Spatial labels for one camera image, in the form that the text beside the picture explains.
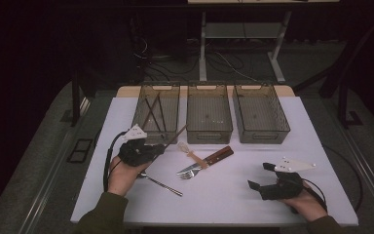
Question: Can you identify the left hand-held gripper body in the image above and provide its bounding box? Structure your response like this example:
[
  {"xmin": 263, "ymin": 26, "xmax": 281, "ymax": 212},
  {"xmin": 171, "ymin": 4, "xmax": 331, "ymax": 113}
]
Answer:
[{"xmin": 117, "ymin": 124, "xmax": 157, "ymax": 169}]

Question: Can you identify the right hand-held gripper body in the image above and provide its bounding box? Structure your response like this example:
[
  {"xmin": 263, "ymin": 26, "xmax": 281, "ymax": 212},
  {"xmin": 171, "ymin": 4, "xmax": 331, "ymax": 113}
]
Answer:
[{"xmin": 258, "ymin": 157, "xmax": 318, "ymax": 201}]

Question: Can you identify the brown chopstick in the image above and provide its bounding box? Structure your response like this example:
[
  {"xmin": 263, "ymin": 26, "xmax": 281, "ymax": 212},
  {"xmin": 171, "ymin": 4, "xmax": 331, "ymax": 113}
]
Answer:
[
  {"xmin": 155, "ymin": 124, "xmax": 189, "ymax": 157},
  {"xmin": 140, "ymin": 92, "xmax": 161, "ymax": 131}
]

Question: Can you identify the black chopstick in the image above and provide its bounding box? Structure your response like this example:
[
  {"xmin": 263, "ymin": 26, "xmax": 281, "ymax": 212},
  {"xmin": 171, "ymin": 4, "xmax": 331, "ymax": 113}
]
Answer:
[
  {"xmin": 144, "ymin": 97, "xmax": 163, "ymax": 133},
  {"xmin": 157, "ymin": 94, "xmax": 169, "ymax": 140}
]

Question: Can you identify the metal spoon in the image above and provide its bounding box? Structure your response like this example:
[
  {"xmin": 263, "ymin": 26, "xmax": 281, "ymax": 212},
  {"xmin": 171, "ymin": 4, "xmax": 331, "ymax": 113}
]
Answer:
[{"xmin": 136, "ymin": 171, "xmax": 183, "ymax": 198}]

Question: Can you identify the wooden handled fork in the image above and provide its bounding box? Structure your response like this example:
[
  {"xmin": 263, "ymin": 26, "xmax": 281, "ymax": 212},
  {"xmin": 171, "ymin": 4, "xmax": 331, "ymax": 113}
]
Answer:
[{"xmin": 178, "ymin": 149, "xmax": 236, "ymax": 180}]

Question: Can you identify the wooden spoon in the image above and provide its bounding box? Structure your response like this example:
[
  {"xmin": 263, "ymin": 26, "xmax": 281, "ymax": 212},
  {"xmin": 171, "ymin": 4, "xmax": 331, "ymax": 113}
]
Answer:
[{"xmin": 176, "ymin": 140, "xmax": 209, "ymax": 170}]

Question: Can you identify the smoky translucent plastic bin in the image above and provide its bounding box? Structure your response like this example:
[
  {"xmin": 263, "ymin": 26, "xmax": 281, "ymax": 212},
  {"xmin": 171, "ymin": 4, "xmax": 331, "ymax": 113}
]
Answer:
[
  {"xmin": 233, "ymin": 82, "xmax": 291, "ymax": 145},
  {"xmin": 131, "ymin": 83, "xmax": 181, "ymax": 145},
  {"xmin": 185, "ymin": 82, "xmax": 234, "ymax": 145}
]

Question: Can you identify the wooden handled knife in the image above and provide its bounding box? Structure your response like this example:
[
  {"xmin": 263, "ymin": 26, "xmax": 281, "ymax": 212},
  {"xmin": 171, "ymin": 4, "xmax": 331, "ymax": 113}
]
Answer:
[{"xmin": 175, "ymin": 145, "xmax": 233, "ymax": 176}]

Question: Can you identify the person's left hand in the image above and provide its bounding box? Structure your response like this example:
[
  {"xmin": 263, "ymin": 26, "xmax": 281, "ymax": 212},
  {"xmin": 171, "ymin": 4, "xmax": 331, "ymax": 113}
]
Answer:
[{"xmin": 106, "ymin": 155, "xmax": 152, "ymax": 198}]

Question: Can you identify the person's right hand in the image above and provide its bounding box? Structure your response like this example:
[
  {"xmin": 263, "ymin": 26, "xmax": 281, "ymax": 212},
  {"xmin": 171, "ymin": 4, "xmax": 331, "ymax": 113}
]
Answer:
[{"xmin": 279, "ymin": 181, "xmax": 328, "ymax": 222}]

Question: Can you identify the white tablecloth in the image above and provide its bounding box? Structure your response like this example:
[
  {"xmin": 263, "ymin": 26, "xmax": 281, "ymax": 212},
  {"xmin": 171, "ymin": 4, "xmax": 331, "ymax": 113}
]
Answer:
[{"xmin": 70, "ymin": 96, "xmax": 359, "ymax": 227}]

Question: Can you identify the black metal stand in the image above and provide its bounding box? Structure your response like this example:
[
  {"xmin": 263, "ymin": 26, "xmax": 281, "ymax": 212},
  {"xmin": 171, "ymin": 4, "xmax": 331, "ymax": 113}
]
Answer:
[
  {"xmin": 293, "ymin": 13, "xmax": 374, "ymax": 130},
  {"xmin": 59, "ymin": 64, "xmax": 94, "ymax": 128}
]

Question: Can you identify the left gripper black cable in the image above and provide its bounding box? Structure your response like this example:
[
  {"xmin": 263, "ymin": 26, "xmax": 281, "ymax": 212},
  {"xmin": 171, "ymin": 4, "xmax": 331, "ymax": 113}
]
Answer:
[{"xmin": 102, "ymin": 131, "xmax": 128, "ymax": 193}]

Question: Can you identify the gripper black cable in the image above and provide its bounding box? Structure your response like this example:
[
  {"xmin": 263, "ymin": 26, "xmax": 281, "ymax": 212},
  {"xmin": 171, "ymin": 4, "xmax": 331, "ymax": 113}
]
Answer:
[
  {"xmin": 102, "ymin": 131, "xmax": 128, "ymax": 193},
  {"xmin": 291, "ymin": 177, "xmax": 329, "ymax": 214}
]

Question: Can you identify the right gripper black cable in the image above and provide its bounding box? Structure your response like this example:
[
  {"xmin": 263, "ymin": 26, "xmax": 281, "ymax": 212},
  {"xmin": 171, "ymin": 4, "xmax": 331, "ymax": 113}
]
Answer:
[{"xmin": 291, "ymin": 177, "xmax": 329, "ymax": 214}]

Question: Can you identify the black floor frame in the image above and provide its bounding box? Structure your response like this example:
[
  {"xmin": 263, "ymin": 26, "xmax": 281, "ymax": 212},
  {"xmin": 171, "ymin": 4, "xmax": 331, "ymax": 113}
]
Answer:
[{"xmin": 66, "ymin": 138, "xmax": 94, "ymax": 165}]

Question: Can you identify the black floor cable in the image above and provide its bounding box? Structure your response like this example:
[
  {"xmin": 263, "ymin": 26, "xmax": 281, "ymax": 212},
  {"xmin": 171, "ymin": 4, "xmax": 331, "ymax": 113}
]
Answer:
[{"xmin": 322, "ymin": 144, "xmax": 364, "ymax": 213}]

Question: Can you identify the bundle of black floor cables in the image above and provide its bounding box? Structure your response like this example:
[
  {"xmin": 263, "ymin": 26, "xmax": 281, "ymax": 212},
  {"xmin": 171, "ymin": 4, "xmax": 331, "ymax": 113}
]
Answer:
[{"xmin": 132, "ymin": 19, "xmax": 261, "ymax": 84}]

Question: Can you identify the metal floor rail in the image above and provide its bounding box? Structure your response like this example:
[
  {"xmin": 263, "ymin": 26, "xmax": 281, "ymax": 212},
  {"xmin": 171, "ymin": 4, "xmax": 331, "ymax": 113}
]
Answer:
[
  {"xmin": 18, "ymin": 97, "xmax": 92, "ymax": 234},
  {"xmin": 318, "ymin": 97, "xmax": 374, "ymax": 225}
]

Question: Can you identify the white floor cable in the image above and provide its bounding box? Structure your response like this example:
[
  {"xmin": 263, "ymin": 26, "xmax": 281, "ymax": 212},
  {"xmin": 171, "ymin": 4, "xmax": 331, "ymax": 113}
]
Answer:
[{"xmin": 214, "ymin": 51, "xmax": 257, "ymax": 82}]

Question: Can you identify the grey metal desk frame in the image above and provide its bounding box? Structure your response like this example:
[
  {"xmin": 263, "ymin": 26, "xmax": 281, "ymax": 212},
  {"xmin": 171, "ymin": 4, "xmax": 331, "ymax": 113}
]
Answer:
[{"xmin": 187, "ymin": 0, "xmax": 340, "ymax": 84}]

